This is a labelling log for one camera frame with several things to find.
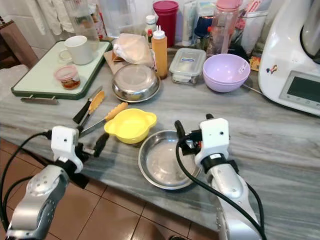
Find small bottle with white cap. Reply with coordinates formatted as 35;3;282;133
144;14;158;43

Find dark wooden chair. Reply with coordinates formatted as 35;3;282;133
0;19;40;69

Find clear bottle with pink lid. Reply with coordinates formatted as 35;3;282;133
209;0;243;57

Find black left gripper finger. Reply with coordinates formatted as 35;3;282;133
94;132;110;157

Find steel tongs with orange tips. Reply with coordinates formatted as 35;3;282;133
79;90;130;138

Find clear lidded food container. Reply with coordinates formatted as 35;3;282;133
168;48;207;85

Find white ceramic mug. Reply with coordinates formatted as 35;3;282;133
58;35;95;66

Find clear bag with bread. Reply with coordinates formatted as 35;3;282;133
112;33;156;67

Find pale green cutting board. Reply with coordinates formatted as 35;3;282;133
11;40;112;105

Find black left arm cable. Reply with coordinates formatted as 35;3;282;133
0;130;53;236

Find orange squeeze bottle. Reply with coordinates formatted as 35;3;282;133
151;25;169;80

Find yellow bowl with handles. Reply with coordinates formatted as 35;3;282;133
104;108;158;145

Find shallow stainless steel plate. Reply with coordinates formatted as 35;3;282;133
138;129;204;191

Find small clear sauce cup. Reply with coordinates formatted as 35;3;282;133
53;65;81;91

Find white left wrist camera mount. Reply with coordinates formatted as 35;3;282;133
50;125;82;171

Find white pouch packet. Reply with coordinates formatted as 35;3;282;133
181;0;198;47

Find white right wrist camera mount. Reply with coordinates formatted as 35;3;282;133
194;118;230;166

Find purple plastic bowl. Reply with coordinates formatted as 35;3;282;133
202;53;252;94

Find white kitchen appliance with screen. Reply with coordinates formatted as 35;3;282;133
258;0;320;117

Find dark blue jar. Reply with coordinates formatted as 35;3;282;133
193;15;215;50

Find small orange box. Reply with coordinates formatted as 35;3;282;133
250;54;262;72

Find white hanging cloth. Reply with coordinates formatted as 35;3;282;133
25;0;68;36

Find brown paper sheet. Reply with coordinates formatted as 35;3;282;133
103;49;121;75

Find clear glass jar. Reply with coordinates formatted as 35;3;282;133
64;0;100;41

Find clear plastic bag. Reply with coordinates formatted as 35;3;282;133
240;10;268;56

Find upturned stainless steel bowl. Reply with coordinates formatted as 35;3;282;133
112;63;161;103

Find maroon plastic tumbler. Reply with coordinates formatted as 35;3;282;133
152;0;180;49

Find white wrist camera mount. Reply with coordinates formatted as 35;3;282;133
194;118;230;166
50;125;82;171

